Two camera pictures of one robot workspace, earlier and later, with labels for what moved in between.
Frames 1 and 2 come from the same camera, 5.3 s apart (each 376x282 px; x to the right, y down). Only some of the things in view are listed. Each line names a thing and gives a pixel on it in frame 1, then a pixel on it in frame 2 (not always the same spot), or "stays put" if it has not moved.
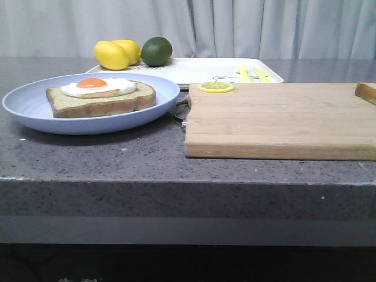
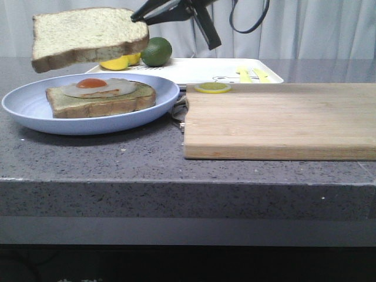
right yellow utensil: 263,77 stays put
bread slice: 366,90 to 62,38
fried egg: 97,87 stays put
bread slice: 64,105 stays put
